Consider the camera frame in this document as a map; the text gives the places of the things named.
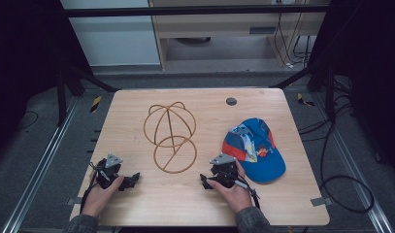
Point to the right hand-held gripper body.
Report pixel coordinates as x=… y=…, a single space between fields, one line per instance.
x=224 y=173

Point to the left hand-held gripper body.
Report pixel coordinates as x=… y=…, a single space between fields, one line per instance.
x=107 y=173

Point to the blue and orange cap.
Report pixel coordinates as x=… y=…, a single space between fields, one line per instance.
x=263 y=161

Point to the person's right hand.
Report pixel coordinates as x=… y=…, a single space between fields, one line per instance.
x=237 y=197

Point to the person's left hand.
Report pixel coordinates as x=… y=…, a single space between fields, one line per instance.
x=98 y=200

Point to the yellow and black tape marker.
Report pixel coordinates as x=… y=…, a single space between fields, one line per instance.
x=95 y=104

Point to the black metal stand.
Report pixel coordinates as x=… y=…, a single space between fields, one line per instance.
x=61 y=97
x=329 y=93

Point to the white cabinet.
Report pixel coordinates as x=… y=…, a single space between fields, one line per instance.
x=114 y=35

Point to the black curtain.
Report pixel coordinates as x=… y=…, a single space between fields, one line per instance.
x=23 y=58
x=369 y=64

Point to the light wooden desk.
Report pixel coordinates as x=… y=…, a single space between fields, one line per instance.
x=217 y=24

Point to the aluminium floor rail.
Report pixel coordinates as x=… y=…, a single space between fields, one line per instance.
x=39 y=168
x=356 y=174

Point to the grey table bracket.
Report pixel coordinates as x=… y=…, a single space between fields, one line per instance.
x=321 y=201

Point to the black frame crossbar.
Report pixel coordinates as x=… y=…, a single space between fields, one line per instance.
x=191 y=11

